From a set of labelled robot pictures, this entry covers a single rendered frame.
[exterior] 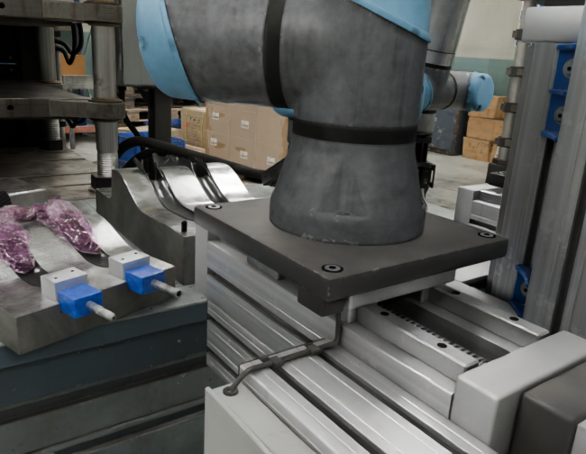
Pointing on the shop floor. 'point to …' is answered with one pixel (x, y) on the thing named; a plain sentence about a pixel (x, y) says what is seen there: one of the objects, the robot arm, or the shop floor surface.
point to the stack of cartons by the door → (484, 131)
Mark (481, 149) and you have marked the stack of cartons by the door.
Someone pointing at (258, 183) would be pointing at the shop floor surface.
